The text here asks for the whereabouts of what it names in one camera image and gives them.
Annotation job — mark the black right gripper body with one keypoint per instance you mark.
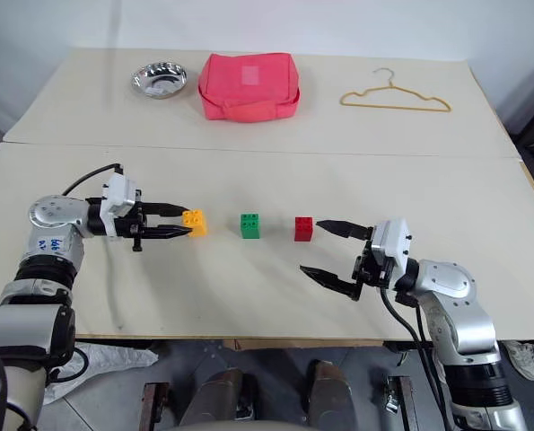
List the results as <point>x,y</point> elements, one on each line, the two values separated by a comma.
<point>370,271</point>

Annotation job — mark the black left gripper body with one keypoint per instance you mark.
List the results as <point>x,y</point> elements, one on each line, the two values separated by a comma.
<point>129,226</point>

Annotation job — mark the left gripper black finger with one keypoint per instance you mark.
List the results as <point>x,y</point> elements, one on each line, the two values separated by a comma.
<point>165,208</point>
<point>168,232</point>

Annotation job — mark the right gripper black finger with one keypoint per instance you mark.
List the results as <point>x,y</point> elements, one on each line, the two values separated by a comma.
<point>345,229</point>
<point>334,282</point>

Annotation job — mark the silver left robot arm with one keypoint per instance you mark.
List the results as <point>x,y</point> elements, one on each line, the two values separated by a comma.
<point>51,211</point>

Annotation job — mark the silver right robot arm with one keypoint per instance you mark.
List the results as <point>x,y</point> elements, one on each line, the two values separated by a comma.
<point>450,278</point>

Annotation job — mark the yellow toy brick cube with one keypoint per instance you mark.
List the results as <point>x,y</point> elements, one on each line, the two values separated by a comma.
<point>196,223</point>

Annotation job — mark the red toy brick cube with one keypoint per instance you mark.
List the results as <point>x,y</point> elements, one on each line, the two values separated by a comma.
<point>303,230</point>

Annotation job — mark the green toy brick cube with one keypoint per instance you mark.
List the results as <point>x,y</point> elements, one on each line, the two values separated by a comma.
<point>250,226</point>

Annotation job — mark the dark rounded shape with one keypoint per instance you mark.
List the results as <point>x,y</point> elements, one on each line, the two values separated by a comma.
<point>217,395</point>
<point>331,395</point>

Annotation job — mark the shiny steel bowl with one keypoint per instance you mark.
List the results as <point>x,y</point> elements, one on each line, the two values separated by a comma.
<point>159,81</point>

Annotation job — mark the white plastic sheet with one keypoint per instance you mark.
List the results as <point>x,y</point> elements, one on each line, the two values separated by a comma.
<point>114,359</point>

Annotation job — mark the pink fabric bag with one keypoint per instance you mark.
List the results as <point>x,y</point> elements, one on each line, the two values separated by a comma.
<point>248,85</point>

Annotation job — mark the white sneaker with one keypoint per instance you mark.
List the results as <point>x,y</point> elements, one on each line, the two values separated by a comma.
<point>523,359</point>

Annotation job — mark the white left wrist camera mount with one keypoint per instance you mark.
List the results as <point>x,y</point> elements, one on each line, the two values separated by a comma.
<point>120,195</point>

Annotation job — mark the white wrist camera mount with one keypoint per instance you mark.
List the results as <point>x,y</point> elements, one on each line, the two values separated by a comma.
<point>396,242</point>
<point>120,195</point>

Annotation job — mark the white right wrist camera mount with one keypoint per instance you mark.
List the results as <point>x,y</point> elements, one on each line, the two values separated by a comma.
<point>396,242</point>

